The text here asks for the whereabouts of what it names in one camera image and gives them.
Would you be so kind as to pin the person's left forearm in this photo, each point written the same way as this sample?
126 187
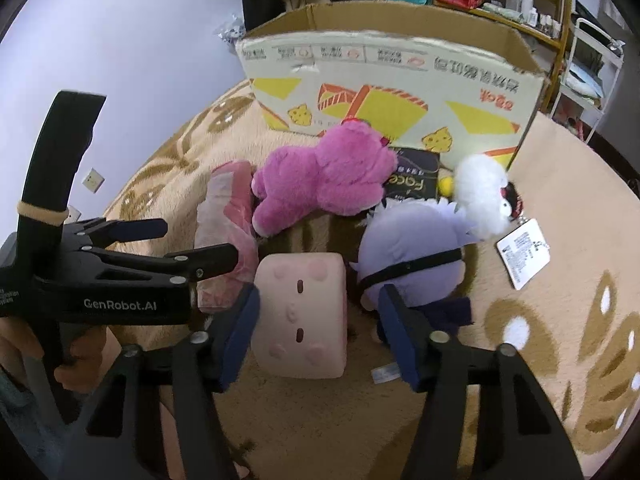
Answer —
22 410

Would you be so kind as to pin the magenta plush bear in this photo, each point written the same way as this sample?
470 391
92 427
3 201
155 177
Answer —
330 175

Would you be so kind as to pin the wall socket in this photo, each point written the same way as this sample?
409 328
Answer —
92 180

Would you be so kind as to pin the person's left hand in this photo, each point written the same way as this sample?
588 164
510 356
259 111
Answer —
87 355

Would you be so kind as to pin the white fluffy plush toy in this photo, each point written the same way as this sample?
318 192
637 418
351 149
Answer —
480 185

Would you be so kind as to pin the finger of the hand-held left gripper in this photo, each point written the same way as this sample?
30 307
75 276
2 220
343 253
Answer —
200 262
130 230

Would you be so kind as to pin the black packet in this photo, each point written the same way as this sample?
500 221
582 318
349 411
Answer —
415 170

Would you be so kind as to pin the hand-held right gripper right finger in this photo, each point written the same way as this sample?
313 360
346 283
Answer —
400 340

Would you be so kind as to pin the beige rubber band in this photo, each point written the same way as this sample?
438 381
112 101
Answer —
42 214

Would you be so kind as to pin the purple plush doll with blindfold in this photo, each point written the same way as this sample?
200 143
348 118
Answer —
405 240

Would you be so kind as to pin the pink cube plush toy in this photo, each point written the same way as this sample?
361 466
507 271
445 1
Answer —
300 310

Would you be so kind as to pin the clear plastic bag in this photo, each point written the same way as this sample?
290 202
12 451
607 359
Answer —
231 31

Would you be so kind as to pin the white paper tag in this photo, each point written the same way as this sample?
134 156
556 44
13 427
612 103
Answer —
524 252

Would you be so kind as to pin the wooden shelf rack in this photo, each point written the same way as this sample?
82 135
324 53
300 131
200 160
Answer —
564 20

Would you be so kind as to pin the white trolley cart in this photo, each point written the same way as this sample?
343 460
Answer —
587 60

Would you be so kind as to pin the printed cardboard box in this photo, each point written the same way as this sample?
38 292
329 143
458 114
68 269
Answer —
360 60

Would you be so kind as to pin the beige leaf-patterned blanket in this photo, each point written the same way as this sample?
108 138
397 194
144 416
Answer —
550 185

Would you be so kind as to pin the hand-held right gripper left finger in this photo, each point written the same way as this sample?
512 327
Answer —
244 332

